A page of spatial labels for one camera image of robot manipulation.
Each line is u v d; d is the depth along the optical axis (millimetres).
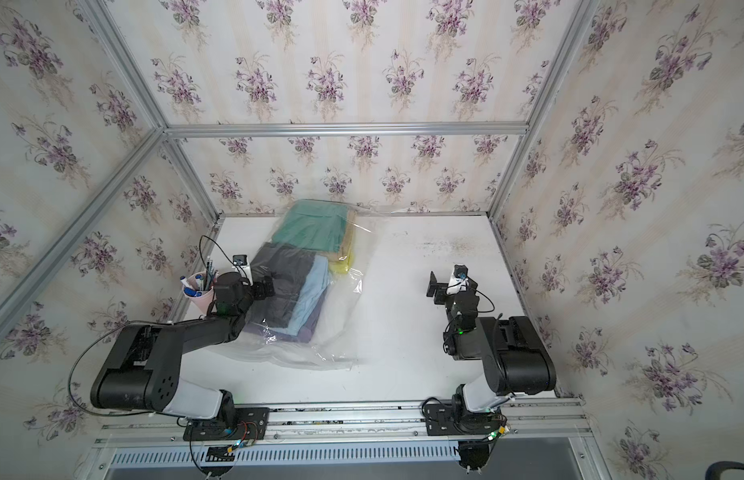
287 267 949
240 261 798
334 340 857
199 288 882
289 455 765
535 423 760
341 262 987
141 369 442
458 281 768
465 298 711
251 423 722
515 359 445
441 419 733
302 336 846
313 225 1049
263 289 839
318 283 922
